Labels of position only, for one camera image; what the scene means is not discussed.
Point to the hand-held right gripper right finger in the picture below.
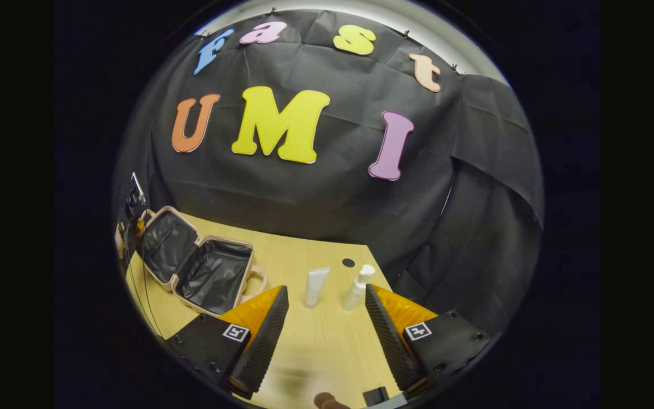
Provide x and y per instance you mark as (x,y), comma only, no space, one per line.
(389,341)

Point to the black backdrop cloth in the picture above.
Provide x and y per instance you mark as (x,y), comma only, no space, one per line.
(332,199)

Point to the white squeeze tube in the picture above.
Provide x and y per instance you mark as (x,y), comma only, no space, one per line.
(315,287)

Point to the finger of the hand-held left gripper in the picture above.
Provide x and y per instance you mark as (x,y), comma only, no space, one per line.
(134,221)

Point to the pink suitcase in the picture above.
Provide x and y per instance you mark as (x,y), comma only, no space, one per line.
(213,275)

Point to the white pump bottle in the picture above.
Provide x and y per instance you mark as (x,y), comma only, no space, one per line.
(356,289)

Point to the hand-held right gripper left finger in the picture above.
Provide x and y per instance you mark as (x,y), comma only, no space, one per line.
(264,346)

